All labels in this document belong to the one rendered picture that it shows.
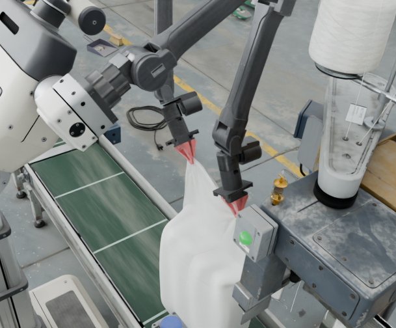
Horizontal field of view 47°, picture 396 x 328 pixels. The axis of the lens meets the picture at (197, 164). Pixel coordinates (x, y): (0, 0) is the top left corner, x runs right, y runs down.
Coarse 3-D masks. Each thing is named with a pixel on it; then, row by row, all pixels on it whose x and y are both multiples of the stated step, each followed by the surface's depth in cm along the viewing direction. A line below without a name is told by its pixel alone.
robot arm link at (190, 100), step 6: (162, 90) 143; (168, 90) 143; (162, 96) 143; (168, 96) 144; (180, 96) 146; (186, 96) 147; (192, 96) 148; (198, 96) 148; (162, 102) 147; (186, 102) 147; (192, 102) 147; (198, 102) 147; (186, 108) 146; (192, 108) 147; (198, 108) 148; (186, 114) 148
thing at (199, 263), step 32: (192, 192) 155; (192, 224) 155; (224, 224) 139; (160, 256) 168; (192, 256) 150; (224, 256) 144; (192, 288) 153; (224, 288) 142; (192, 320) 162; (224, 320) 148
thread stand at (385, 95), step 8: (328, 72) 106; (336, 72) 106; (392, 72) 99; (352, 80) 107; (360, 80) 105; (392, 80) 99; (368, 88) 104; (376, 88) 102; (384, 96) 101; (392, 96) 100; (384, 104) 103; (376, 112) 105; (368, 120) 107; (368, 128) 106; (376, 128) 105
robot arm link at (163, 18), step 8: (160, 0) 142; (168, 0) 142; (160, 8) 142; (168, 8) 143; (160, 16) 142; (168, 16) 143; (160, 24) 142; (168, 24) 143; (160, 32) 143; (168, 80) 144; (160, 96) 144
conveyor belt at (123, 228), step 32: (64, 160) 251; (96, 160) 253; (64, 192) 231; (96, 192) 233; (128, 192) 235; (96, 224) 216; (128, 224) 218; (160, 224) 219; (96, 256) 201; (128, 256) 202; (128, 288) 189; (160, 288) 190; (256, 320) 182
